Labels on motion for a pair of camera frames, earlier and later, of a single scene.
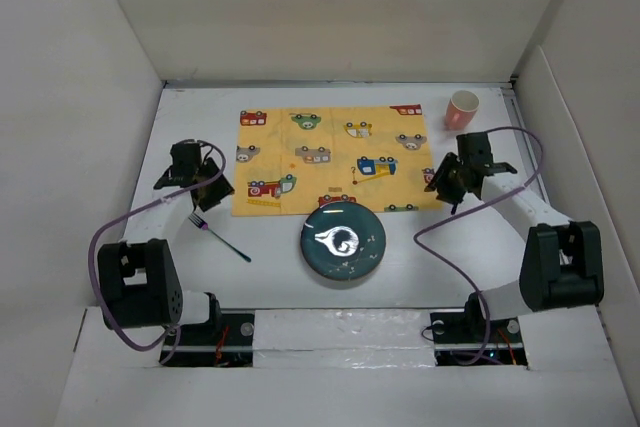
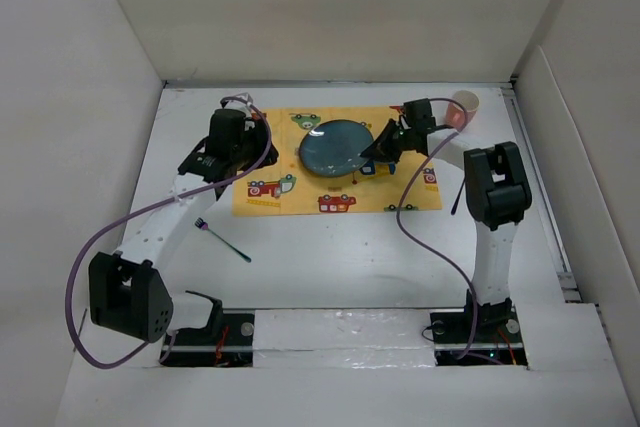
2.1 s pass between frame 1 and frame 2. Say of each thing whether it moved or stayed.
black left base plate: stayed
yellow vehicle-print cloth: stayed
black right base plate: stayed
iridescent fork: stayed
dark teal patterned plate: moved
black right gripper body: moved
